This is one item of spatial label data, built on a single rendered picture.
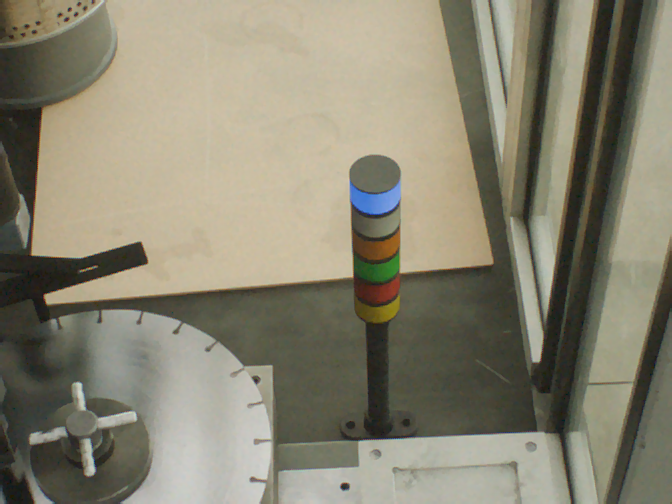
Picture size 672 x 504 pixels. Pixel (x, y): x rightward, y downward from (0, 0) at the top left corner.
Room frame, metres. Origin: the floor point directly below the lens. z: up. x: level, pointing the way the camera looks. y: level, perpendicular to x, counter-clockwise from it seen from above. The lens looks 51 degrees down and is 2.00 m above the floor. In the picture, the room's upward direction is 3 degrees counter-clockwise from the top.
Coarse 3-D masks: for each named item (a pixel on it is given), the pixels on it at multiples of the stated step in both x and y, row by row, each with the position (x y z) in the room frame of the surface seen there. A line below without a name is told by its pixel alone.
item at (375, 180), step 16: (368, 160) 0.79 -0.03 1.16; (384, 160) 0.79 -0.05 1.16; (352, 176) 0.77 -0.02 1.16; (368, 176) 0.77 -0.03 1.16; (384, 176) 0.77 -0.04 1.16; (400, 176) 0.77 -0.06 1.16; (352, 192) 0.76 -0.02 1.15; (368, 192) 0.75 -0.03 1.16; (384, 192) 0.75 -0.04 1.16; (400, 192) 0.77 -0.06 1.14; (368, 208) 0.75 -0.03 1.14; (384, 208) 0.75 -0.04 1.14
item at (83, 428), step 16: (80, 384) 0.68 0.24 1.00; (80, 400) 0.66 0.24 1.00; (80, 416) 0.64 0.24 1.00; (96, 416) 0.64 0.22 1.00; (112, 416) 0.64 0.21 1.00; (128, 416) 0.64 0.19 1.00; (48, 432) 0.63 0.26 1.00; (64, 432) 0.63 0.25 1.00; (80, 432) 0.62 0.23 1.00; (96, 432) 0.63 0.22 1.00; (80, 448) 0.61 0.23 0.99; (96, 448) 0.62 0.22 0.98
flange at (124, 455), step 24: (72, 408) 0.68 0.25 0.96; (96, 408) 0.68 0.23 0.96; (120, 408) 0.68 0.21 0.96; (120, 432) 0.65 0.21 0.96; (144, 432) 0.65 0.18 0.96; (48, 456) 0.63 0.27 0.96; (72, 456) 0.62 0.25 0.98; (96, 456) 0.62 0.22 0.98; (120, 456) 0.62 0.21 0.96; (144, 456) 0.62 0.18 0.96; (48, 480) 0.60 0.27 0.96; (72, 480) 0.60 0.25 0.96; (96, 480) 0.60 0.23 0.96; (120, 480) 0.60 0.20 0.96
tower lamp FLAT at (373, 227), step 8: (352, 208) 0.76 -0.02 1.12; (400, 208) 0.77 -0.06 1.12; (352, 216) 0.77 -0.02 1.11; (360, 216) 0.76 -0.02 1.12; (368, 216) 0.75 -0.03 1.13; (376, 216) 0.75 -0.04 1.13; (384, 216) 0.75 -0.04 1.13; (392, 216) 0.76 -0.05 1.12; (400, 216) 0.77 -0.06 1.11; (352, 224) 0.77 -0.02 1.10; (360, 224) 0.76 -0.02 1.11; (368, 224) 0.75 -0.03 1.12; (376, 224) 0.75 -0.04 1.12; (384, 224) 0.75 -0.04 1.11; (392, 224) 0.76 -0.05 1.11; (360, 232) 0.76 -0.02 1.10; (368, 232) 0.75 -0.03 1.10; (376, 232) 0.75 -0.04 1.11; (384, 232) 0.75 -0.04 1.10; (392, 232) 0.76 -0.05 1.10
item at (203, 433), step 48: (48, 336) 0.77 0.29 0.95; (96, 336) 0.77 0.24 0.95; (144, 336) 0.76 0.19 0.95; (192, 336) 0.76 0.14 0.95; (48, 384) 0.71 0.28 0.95; (96, 384) 0.71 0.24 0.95; (144, 384) 0.71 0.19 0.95; (192, 384) 0.70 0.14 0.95; (240, 384) 0.70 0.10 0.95; (192, 432) 0.65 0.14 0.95; (240, 432) 0.65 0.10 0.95; (0, 480) 0.61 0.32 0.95; (144, 480) 0.60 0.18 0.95; (192, 480) 0.60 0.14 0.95; (240, 480) 0.60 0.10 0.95
